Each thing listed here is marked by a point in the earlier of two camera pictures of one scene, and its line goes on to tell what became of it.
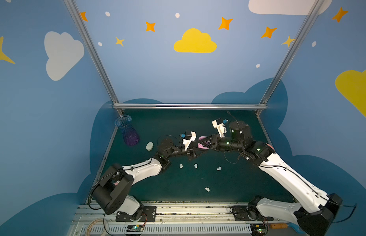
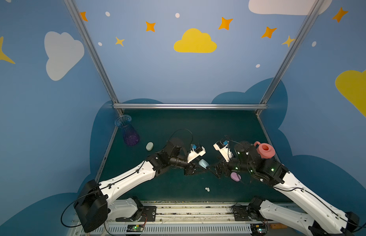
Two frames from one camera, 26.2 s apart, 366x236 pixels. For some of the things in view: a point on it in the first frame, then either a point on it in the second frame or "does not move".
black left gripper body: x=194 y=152 -> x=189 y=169
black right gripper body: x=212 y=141 -> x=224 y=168
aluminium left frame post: x=73 y=10 does not move
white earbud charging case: x=149 y=146 does not move
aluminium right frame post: x=290 y=55 does not move
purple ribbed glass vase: x=130 y=135 does not move
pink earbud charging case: x=200 y=145 -> x=235 y=176
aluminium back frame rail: x=190 y=106 does not move
